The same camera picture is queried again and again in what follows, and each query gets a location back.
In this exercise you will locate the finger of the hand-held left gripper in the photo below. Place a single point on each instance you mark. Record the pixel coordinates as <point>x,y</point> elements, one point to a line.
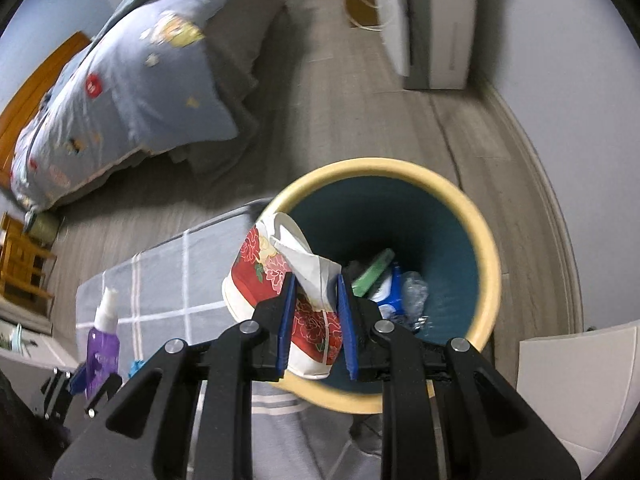
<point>105,395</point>
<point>77,380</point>

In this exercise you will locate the wooden chair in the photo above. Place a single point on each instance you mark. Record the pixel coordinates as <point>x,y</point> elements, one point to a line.
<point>22,260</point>

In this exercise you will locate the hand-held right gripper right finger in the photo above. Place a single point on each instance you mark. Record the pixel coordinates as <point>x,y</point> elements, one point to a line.
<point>347,330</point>

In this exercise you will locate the grey bed sheet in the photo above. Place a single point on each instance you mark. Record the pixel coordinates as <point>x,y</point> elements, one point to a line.
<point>250,60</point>

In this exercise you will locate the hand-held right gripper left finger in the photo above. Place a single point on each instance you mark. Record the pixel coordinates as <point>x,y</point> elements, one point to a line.
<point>285,330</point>

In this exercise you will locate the clear plastic wrapper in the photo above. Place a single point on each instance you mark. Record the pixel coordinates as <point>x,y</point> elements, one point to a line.
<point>415,292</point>

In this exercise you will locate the red floral paper cup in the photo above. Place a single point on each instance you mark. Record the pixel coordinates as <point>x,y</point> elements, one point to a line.
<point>260,260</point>

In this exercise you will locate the white green medicine box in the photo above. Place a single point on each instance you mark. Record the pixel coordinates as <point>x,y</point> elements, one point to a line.
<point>372,272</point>

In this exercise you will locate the purple spray bottle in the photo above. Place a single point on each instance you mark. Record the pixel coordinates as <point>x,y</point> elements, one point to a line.
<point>102,350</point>

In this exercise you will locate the yellow rimmed teal waste bin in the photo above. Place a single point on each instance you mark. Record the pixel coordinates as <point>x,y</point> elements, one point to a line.
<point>480,240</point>

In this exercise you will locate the bed with blue cartoon duvet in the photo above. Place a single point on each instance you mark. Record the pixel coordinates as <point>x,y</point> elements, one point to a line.
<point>140,85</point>

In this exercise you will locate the white air purifier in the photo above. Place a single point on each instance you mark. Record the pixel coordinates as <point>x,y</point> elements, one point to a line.
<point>440,20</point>

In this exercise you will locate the small green bin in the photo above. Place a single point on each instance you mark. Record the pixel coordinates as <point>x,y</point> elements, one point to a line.
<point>44,227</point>

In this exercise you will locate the blue face mask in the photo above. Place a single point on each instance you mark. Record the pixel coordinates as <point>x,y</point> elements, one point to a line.
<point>137,369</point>

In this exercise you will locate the white furniture panel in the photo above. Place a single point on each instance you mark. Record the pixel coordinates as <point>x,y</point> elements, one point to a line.
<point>575,400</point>

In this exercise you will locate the white low cabinet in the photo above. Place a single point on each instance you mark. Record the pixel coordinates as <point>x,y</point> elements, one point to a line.
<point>35,340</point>

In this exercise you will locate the blue white packet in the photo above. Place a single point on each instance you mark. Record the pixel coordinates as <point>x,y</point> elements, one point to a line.
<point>395,295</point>

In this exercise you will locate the grey checked cloth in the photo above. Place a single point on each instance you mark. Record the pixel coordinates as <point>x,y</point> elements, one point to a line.
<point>165,280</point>

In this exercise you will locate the wooden bed headboard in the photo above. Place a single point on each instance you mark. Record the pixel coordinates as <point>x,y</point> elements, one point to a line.
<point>30,95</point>

